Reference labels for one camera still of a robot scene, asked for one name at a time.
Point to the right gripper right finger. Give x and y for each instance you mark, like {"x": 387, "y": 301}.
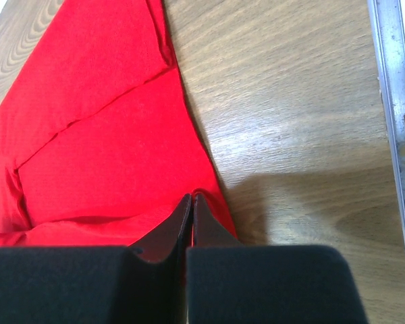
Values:
{"x": 207, "y": 231}

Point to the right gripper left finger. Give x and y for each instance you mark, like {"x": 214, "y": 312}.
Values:
{"x": 161, "y": 242}

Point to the red t shirt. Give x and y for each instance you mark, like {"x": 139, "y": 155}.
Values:
{"x": 97, "y": 146}

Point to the aluminium frame rail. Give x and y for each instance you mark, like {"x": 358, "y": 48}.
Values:
{"x": 388, "y": 27}

